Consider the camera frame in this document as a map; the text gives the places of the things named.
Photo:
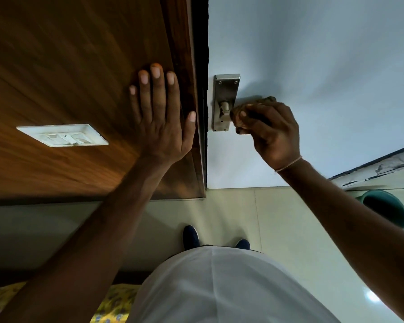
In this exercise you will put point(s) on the person's white shirt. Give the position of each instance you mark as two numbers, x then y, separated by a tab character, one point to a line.
222	292

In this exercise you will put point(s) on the person's right navy shoe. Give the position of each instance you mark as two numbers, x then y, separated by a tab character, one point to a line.
243	244

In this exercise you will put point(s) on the person's left navy shoe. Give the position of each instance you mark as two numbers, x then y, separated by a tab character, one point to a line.
191	237

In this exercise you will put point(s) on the person's right forearm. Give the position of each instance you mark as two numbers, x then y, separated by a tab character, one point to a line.
357	232

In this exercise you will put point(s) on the white switch plate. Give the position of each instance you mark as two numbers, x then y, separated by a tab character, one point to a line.
60	134

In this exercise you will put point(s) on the person's right hand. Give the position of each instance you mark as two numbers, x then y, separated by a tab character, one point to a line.
276	137

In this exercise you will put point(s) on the yellow patterned bedsheet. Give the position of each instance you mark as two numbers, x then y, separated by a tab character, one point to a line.
114	306

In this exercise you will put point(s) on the teal plastic bucket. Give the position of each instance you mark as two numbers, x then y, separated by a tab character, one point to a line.
402	211

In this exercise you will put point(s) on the person's navy shoe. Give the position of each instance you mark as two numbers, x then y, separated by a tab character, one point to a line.
191	237
243	244

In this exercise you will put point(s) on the person's left forearm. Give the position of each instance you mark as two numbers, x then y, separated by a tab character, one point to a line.
87	238

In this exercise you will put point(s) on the person's left hand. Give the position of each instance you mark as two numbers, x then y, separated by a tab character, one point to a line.
158	131

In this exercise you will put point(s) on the brown cleaning cloth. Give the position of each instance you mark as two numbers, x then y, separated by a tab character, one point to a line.
267	99

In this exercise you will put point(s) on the white door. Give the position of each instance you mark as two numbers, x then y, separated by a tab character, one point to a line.
323	63

